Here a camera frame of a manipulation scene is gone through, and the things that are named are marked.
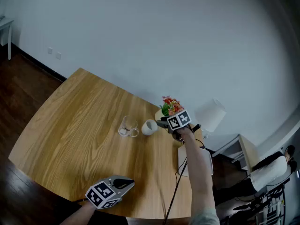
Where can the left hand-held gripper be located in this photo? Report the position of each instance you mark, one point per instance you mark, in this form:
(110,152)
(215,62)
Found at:
(100,193)

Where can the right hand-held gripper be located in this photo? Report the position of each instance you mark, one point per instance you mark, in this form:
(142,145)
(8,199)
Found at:
(179,120)

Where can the white ceramic cup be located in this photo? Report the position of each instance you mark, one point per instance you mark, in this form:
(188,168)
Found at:
(147,129)

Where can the clear glass mug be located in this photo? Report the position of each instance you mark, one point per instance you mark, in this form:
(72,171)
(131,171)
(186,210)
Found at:
(124,131)

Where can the person's left forearm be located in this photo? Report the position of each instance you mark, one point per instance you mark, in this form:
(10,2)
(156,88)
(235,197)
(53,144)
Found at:
(79,214)

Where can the person's right forearm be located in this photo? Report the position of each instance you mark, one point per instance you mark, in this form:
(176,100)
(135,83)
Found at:
(199,172)

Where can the flower plant in white pot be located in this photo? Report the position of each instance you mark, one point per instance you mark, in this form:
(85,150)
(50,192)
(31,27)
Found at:
(172,105)

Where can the white shade table lamp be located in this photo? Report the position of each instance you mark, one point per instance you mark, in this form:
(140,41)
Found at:
(211,114)

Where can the white plastic tray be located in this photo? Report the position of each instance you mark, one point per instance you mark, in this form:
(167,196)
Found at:
(182,160)

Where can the white wooden shelf unit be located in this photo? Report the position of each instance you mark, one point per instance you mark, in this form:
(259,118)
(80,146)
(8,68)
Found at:
(248,151)

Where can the person's grey shirt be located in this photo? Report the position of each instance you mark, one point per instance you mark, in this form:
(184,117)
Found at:
(206,218)

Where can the metal equipment rack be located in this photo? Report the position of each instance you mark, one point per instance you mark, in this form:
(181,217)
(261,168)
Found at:
(269,210)

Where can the white side table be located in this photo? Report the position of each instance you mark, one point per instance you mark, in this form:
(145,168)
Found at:
(5,23)

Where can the white wall outlet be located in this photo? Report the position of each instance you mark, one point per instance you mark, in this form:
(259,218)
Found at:
(50,50)
(58,55)

